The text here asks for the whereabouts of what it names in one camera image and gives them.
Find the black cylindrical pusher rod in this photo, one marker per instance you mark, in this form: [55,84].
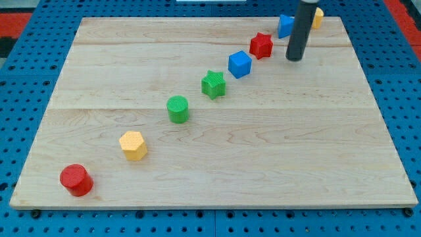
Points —
[301,29]

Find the yellow heart block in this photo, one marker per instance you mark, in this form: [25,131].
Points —
[318,18]

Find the blue triangle block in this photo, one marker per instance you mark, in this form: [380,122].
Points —
[285,25]

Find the red star block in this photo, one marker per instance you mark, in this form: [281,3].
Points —
[261,45]

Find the blue cube block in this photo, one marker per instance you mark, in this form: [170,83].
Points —
[239,64]

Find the green star block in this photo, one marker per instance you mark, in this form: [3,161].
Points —
[213,84]

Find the green cylinder block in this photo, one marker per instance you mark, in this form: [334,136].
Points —
[177,107]

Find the yellow hexagon block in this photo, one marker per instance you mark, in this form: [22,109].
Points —
[133,146]

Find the red cylinder block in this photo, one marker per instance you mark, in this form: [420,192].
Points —
[76,180]

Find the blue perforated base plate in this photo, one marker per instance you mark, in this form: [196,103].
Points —
[387,57]

